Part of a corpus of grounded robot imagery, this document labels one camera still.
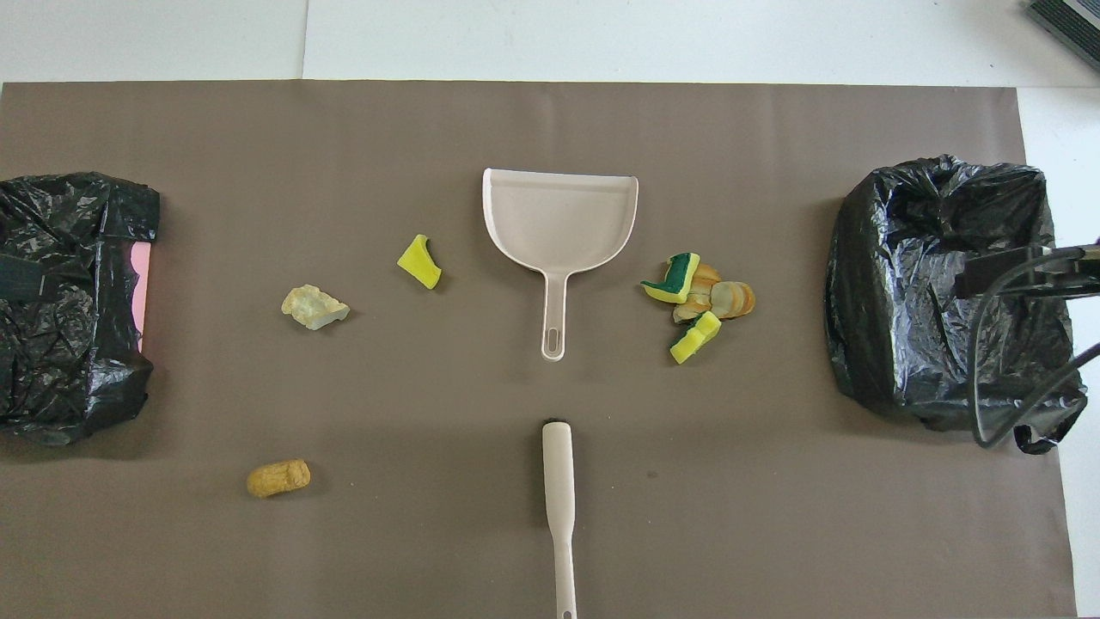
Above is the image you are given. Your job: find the tan brown foam chunk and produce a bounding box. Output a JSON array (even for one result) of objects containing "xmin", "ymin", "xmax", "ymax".
[{"xmin": 247, "ymin": 459, "xmax": 312, "ymax": 499}]

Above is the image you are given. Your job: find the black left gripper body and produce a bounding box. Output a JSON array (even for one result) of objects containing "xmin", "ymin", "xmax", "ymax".
[{"xmin": 0, "ymin": 256, "xmax": 46, "ymax": 300}]

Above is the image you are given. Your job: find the right black bag bin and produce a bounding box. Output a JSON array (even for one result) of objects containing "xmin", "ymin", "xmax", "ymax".
[{"xmin": 825, "ymin": 155, "xmax": 1088, "ymax": 455}]

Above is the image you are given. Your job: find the irregular orange foam chunk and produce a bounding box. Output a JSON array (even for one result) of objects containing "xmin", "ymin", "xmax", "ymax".
[{"xmin": 673, "ymin": 262, "xmax": 723, "ymax": 325}]

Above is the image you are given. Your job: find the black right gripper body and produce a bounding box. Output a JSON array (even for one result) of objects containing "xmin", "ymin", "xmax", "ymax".
[{"xmin": 957, "ymin": 243, "xmax": 1100, "ymax": 299}]

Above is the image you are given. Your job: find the notched yellow sponge piece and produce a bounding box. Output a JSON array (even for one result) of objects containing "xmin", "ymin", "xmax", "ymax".
[{"xmin": 669, "ymin": 310, "xmax": 723, "ymax": 365}]

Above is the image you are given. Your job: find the yellow sponge with green side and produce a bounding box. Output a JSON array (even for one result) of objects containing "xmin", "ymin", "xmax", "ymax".
[{"xmin": 396, "ymin": 234, "xmax": 443, "ymax": 291}]

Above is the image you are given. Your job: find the beige brush with black bristles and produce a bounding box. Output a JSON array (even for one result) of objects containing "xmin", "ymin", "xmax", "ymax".
[{"xmin": 541, "ymin": 419, "xmax": 578, "ymax": 619}]

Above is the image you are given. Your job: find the brown paper table mat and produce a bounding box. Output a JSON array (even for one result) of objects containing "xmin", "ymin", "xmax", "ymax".
[{"xmin": 0, "ymin": 80, "xmax": 1078, "ymax": 619}]

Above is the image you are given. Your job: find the black bag bin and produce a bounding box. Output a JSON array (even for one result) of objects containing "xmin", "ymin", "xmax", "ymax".
[
  {"xmin": 825, "ymin": 155, "xmax": 1088, "ymax": 455},
  {"xmin": 0, "ymin": 172, "xmax": 162, "ymax": 446}
]

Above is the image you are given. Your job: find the pale crumbly foam chunk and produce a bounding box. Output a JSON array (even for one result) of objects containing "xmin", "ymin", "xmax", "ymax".
[{"xmin": 281, "ymin": 285, "xmax": 351, "ymax": 331}]

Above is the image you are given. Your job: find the large yellow green sponge piece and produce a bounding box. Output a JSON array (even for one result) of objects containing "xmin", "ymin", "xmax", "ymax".
[{"xmin": 640, "ymin": 252, "xmax": 701, "ymax": 304}]

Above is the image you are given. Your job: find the beige plastic dustpan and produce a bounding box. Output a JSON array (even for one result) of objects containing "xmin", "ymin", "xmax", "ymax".
[{"xmin": 481, "ymin": 167, "xmax": 640, "ymax": 363}]

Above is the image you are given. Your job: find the dark grey ribbed panel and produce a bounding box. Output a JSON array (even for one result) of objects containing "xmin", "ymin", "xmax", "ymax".
[{"xmin": 1024, "ymin": 0, "xmax": 1100, "ymax": 74}]

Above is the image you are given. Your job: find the pink plastic bin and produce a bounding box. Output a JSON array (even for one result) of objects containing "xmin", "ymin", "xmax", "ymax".
[{"xmin": 129, "ymin": 243, "xmax": 152, "ymax": 352}]

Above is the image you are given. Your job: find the left black bag bin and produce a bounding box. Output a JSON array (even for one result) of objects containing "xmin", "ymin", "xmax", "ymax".
[{"xmin": 0, "ymin": 172, "xmax": 162, "ymax": 446}]

